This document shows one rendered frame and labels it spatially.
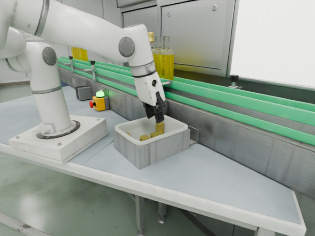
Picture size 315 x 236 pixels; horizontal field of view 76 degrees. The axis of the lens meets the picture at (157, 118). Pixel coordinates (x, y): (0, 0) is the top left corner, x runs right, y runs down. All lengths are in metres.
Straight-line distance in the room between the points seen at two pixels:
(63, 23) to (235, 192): 0.57
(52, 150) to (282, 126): 0.68
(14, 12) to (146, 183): 0.49
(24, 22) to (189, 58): 0.72
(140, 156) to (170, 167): 0.10
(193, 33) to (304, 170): 0.70
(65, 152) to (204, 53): 0.69
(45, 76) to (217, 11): 0.68
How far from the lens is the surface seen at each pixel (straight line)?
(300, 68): 0.78
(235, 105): 0.69
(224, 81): 0.95
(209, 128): 0.75
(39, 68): 0.76
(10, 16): 0.50
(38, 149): 0.79
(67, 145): 0.73
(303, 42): 0.77
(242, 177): 0.67
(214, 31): 0.94
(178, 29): 1.08
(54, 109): 0.79
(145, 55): 0.59
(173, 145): 0.70
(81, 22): 0.49
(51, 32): 0.51
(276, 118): 0.64
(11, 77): 6.70
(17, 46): 0.71
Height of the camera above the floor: 1.13
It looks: 21 degrees down
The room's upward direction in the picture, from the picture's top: straight up
